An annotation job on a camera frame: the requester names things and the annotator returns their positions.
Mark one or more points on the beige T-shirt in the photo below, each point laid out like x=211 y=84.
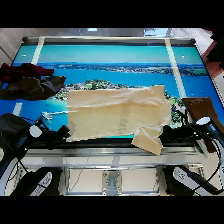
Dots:
x=116 y=111

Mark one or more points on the red garment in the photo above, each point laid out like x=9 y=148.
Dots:
x=23 y=70

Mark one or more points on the grey-brown garment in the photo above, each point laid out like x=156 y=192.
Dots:
x=30 y=88

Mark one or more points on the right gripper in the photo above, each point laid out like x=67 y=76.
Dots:
x=170 y=134

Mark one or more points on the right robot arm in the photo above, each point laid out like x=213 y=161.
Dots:
x=208 y=128

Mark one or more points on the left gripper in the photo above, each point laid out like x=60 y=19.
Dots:
x=59 y=134

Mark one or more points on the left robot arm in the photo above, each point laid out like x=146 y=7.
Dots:
x=13 y=131

